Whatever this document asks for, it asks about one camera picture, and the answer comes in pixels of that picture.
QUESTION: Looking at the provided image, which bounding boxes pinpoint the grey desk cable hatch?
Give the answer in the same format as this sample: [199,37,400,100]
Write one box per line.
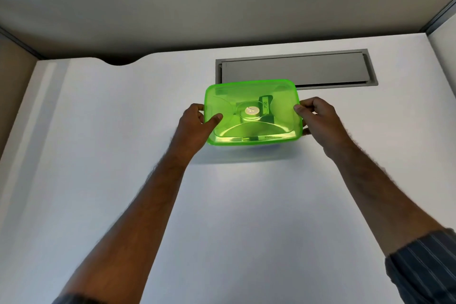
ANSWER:
[215,49,379,90]

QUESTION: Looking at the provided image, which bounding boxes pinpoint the person's right hand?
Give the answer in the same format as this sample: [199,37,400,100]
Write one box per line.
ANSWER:
[294,97,354,159]

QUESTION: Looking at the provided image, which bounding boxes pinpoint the striped dark right sleeve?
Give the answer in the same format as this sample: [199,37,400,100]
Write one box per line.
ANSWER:
[385,228,456,304]

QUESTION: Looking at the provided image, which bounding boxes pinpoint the person's left forearm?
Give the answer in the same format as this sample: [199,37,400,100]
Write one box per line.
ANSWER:
[57,143,193,304]

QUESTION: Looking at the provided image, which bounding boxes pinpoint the person's left hand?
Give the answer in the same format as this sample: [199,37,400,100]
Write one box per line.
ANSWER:
[171,103,223,162]

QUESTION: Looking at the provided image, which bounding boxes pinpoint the person's right forearm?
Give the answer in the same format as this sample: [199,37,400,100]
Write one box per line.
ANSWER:
[326,138,446,256]

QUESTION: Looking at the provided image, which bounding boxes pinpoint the green translucent plastic container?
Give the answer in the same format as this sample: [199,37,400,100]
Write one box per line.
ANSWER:
[204,79,303,146]

